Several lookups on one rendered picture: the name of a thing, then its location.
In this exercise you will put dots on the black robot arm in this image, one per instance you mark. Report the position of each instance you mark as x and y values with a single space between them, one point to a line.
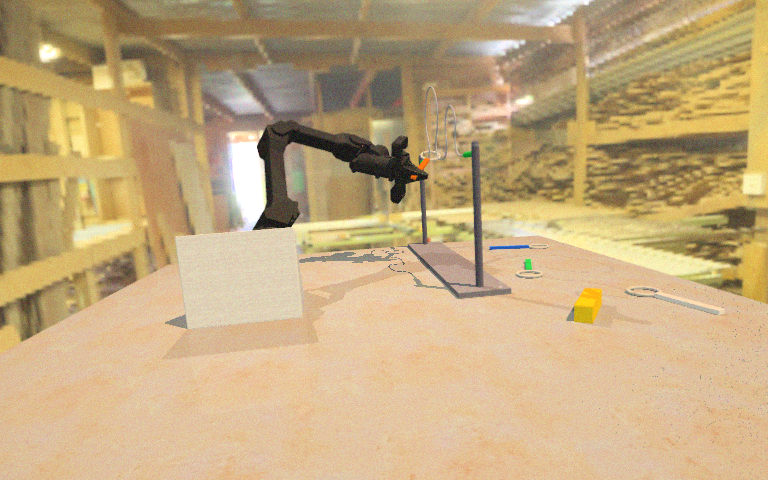
280 211

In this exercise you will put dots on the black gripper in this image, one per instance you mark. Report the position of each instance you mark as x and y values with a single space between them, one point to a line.
401 165

